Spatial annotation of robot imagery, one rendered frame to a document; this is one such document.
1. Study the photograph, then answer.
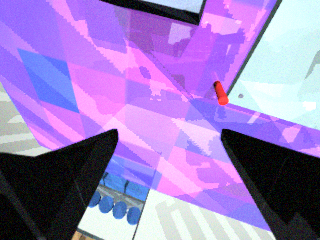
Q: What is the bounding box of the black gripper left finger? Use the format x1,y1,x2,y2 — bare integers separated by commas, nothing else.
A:
0,129,119,240

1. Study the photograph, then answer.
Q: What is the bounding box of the red peg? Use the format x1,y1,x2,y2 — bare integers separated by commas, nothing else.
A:
214,80,228,106

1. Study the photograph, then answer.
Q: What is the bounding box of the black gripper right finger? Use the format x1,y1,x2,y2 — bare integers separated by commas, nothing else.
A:
220,129,320,240

